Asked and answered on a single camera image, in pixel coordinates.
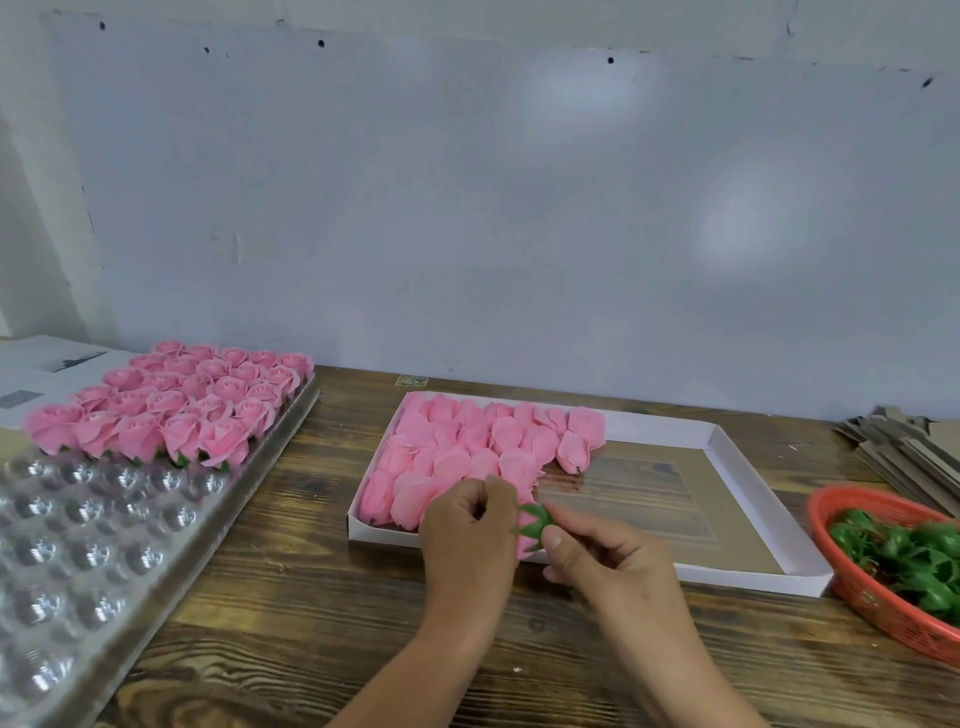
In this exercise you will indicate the person's right thumb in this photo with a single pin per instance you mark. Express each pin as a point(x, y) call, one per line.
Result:
point(566, 544)

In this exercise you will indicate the person's right forearm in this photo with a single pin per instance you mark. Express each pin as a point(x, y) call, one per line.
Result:
point(675, 667)

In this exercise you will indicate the person's left forearm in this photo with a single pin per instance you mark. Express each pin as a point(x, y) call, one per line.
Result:
point(427, 675)

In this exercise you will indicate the small sticker label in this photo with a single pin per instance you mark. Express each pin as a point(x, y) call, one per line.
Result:
point(411, 380)

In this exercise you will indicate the white printed paper sheet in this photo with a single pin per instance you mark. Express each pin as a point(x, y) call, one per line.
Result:
point(37, 367)

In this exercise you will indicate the person's right hand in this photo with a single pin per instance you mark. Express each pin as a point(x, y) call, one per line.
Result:
point(615, 570)

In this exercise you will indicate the green plastic flower calyx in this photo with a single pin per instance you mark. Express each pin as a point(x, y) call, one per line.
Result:
point(532, 521)

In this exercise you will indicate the clear plastic blister tray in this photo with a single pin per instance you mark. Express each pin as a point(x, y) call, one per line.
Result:
point(82, 555)

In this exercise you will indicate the person's left thumb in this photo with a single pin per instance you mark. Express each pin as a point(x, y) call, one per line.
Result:
point(504, 517)

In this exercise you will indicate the stack of grey cardboard sheets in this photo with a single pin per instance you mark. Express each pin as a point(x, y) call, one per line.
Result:
point(907, 457)

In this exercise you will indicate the person's left hand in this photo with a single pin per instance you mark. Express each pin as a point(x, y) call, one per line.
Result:
point(465, 555)

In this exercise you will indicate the single pink rose head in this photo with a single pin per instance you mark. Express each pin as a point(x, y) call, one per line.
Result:
point(525, 549)

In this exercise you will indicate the pile of loose pink roses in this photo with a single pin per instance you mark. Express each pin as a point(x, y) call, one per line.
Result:
point(450, 457)

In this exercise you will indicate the heap of green calyxes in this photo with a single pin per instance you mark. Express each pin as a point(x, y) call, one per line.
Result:
point(915, 562)

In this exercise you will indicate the rows of finished pink roses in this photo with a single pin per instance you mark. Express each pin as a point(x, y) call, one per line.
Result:
point(180, 405)

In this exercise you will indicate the red plastic mesh basket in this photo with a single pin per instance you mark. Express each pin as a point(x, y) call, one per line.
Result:
point(877, 600)

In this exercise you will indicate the white shallow cardboard box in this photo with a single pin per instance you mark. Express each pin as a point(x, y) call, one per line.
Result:
point(720, 517)

